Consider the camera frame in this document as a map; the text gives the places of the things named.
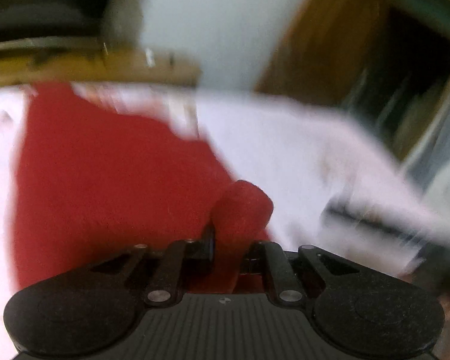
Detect white floral bed sheet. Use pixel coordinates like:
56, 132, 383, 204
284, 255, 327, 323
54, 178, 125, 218
0, 83, 450, 359

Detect red knitted beaded sweater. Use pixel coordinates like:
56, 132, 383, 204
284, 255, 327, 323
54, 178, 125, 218
11, 82, 273, 293

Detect brown wooden door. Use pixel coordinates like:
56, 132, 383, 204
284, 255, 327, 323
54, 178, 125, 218
255, 0, 388, 106

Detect wooden tv stand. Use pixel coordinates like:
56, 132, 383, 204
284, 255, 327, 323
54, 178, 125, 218
0, 37, 201, 88

